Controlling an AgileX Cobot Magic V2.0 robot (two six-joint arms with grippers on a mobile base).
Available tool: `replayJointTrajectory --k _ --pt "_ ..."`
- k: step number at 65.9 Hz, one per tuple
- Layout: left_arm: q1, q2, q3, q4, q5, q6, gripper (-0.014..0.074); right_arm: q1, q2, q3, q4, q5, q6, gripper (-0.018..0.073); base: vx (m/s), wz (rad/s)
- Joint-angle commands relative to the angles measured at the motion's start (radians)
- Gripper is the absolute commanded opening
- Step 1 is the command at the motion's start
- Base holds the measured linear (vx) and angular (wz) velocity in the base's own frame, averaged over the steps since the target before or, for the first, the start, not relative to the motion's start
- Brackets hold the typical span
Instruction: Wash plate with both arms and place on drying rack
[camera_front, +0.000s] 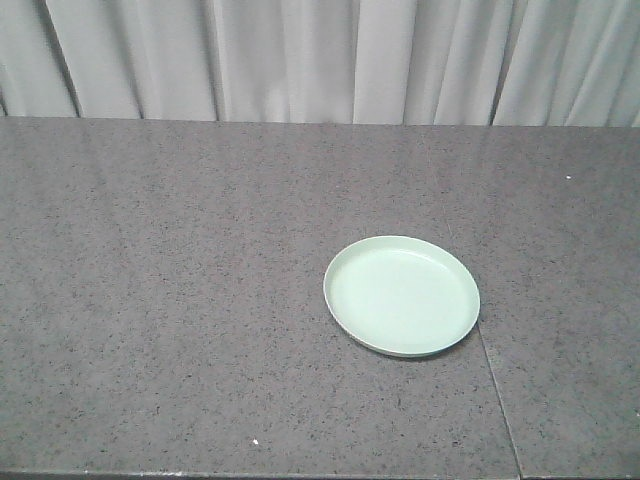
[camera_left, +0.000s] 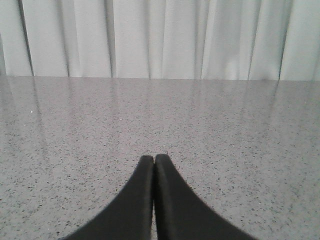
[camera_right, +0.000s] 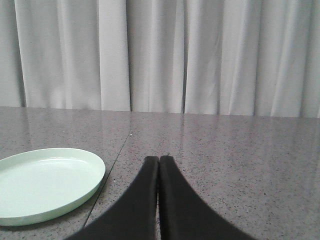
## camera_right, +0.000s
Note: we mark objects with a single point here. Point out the white pleated curtain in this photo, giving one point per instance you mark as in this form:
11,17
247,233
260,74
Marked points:
227,57

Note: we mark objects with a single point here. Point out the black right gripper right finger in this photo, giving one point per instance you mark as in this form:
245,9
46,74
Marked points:
184,215

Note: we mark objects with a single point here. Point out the mint green round plate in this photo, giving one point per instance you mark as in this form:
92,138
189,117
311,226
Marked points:
43,184

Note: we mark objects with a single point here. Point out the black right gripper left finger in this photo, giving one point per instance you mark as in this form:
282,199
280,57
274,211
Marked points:
133,216

